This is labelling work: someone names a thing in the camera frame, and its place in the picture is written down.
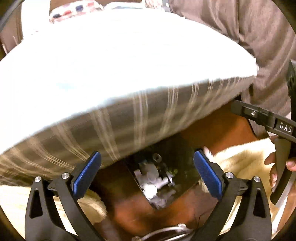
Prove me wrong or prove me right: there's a black trash bin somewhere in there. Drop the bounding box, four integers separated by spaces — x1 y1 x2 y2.
124 134 200 210

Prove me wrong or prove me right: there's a person's right hand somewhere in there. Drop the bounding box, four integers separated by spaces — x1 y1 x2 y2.
263 134 296 188

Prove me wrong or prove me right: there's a yellow fluffy rug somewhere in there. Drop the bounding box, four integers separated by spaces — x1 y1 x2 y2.
1 138 275 237

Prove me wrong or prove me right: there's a brown curtain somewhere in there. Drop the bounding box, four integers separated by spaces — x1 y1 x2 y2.
169 0 296 137

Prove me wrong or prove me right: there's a light blue cartoon sheet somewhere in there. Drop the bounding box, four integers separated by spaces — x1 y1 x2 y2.
1 9 258 152

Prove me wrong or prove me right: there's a brown patterned cushion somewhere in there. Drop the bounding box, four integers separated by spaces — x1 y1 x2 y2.
141 0 171 12

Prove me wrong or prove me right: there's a light blue pillow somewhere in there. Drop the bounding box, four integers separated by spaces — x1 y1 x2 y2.
104 1 145 10

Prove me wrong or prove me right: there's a plaid red blue pillow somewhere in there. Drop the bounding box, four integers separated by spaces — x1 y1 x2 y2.
49 1 104 23

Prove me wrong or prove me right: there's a white cable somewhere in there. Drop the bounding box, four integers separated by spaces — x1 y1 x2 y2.
131 223 194 241

